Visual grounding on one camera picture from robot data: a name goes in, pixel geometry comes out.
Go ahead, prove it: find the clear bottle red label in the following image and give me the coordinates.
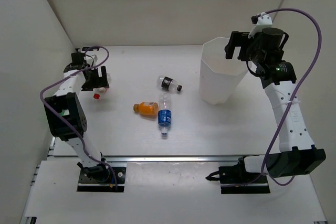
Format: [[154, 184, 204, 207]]
[[93, 73, 111, 100]]

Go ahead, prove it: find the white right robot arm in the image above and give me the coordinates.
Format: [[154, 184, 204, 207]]
[[225, 27, 326, 182]]

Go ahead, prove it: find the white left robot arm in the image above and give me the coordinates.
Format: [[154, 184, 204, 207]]
[[44, 52, 111, 183]]

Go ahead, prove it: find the white plastic bin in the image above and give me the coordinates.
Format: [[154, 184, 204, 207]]
[[199, 37, 248, 105]]

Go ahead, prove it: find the orange juice bottle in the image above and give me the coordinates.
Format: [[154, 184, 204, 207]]
[[133, 102, 159, 118]]

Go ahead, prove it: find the clear bottle black label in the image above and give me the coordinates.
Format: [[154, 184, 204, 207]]
[[156, 75, 183, 93]]

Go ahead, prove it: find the clear bottle blue label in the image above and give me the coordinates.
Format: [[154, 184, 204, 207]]
[[157, 93, 172, 138]]

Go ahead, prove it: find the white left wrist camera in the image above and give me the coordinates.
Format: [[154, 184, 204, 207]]
[[85, 52, 98, 67]]

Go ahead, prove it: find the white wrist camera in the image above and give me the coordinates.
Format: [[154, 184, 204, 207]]
[[85, 52, 98, 67], [248, 12, 273, 39]]

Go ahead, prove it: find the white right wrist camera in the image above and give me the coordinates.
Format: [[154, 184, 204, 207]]
[[248, 12, 273, 39]]

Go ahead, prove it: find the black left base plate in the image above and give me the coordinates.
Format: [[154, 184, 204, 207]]
[[77, 166, 127, 193]]

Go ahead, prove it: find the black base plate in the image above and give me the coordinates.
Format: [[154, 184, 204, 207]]
[[205, 164, 270, 195], [77, 166, 127, 193]]

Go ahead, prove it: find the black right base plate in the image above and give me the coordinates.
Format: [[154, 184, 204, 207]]
[[205, 164, 270, 195]]

